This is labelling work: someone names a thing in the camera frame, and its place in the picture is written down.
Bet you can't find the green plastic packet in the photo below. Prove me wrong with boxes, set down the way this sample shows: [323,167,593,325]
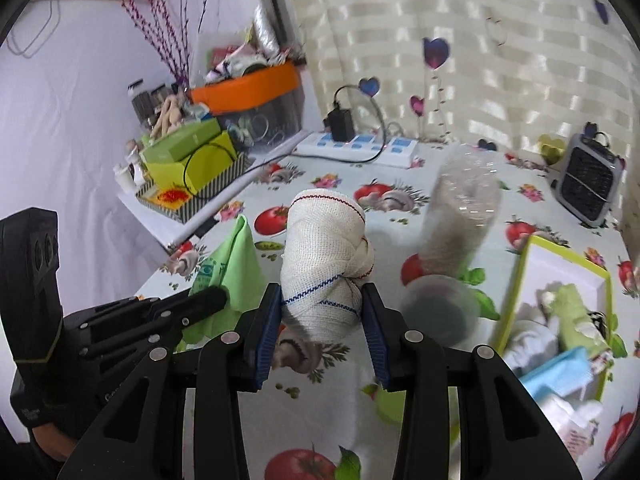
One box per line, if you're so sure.
[176,214,267,352]

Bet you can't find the yellow green cardboard box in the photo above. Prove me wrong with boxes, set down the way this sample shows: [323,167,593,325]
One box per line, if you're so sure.
[145,131,238,194]

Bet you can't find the clear jar dark contents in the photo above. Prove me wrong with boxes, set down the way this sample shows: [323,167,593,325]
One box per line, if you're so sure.
[399,275,480,351]

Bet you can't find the cream heart pattern curtain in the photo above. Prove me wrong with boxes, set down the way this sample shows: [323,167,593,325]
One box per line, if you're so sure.
[292,0,639,157]

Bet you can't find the black power adapter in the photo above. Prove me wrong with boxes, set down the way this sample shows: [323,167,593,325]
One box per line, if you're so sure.
[324,103,355,143]

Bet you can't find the small grey space heater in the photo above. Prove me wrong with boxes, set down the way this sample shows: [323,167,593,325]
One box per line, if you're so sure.
[552,122,626,229]

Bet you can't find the green flat box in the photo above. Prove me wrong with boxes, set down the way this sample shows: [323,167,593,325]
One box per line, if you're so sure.
[141,118,221,164]

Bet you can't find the green floral cloth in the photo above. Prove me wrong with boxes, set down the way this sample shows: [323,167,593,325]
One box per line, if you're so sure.
[540,284,611,360]

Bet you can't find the white towel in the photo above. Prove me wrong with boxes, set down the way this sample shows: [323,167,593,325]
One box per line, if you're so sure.
[538,392,603,434]

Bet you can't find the white power strip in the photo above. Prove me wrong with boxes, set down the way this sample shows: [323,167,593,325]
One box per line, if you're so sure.
[293,133,418,169]

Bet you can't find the lime green shallow box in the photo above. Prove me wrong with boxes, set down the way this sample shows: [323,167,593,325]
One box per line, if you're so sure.
[496,235,614,400]

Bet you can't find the blue surgical face mask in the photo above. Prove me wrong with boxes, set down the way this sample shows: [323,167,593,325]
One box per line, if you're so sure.
[520,347,593,400]

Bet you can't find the zigzag pattern tray box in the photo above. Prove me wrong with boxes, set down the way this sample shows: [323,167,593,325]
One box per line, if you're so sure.
[134,154,253,224]

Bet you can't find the tall clear plastic bottle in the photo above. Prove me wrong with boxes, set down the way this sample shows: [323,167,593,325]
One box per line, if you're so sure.
[418,144,501,278]

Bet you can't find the fruit pattern tablecloth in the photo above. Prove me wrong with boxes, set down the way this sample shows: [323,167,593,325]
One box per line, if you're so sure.
[131,138,640,480]

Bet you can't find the white bandage cloth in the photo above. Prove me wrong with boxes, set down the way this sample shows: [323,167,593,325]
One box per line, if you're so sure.
[280,190,374,344]

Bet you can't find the person's left hand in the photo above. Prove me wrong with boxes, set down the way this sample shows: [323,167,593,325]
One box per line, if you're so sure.
[32,422,77,462]

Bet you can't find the grey sock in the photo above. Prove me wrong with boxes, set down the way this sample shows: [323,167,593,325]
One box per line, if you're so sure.
[502,304,560,377]

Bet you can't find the purple flower branches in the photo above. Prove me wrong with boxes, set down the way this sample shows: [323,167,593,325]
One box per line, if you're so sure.
[118,0,221,88]

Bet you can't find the orange lid storage bin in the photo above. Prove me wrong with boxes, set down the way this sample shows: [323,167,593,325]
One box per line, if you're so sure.
[190,62,304,154]

